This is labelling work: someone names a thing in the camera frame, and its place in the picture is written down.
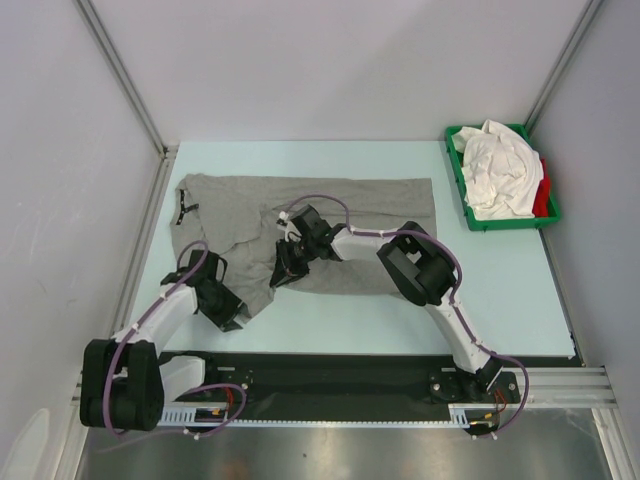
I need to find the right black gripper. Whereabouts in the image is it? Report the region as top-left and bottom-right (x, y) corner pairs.
(271, 236), (319, 288)

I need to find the grey t-shirt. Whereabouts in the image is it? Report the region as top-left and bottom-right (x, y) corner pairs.
(167, 173), (440, 321)

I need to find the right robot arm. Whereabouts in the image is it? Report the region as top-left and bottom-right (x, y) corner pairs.
(270, 219), (503, 401)

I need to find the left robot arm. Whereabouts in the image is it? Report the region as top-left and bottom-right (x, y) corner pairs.
(79, 284), (247, 436)

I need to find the white t-shirt in bin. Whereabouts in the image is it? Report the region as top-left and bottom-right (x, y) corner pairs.
(452, 120), (543, 221)

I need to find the red t-shirt in bin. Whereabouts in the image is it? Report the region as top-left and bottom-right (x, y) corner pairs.
(532, 158), (552, 218)

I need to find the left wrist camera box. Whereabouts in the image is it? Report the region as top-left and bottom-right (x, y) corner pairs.
(160, 250), (228, 288)

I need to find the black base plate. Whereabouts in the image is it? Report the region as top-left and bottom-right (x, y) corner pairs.
(193, 351), (521, 410)

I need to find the left aluminium corner post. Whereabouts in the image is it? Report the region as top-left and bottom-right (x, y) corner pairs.
(73, 0), (167, 157)

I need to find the aluminium corner post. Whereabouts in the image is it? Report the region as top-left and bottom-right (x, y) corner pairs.
(524, 0), (607, 135)
(73, 0), (167, 157)

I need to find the white cable duct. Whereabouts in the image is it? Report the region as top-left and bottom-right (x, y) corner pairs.
(157, 399), (495, 431)

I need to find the aluminium front rail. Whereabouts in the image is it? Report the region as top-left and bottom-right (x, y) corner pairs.
(74, 365), (616, 406)

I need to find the right aluminium corner post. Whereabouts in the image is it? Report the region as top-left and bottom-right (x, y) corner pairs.
(524, 0), (607, 135)

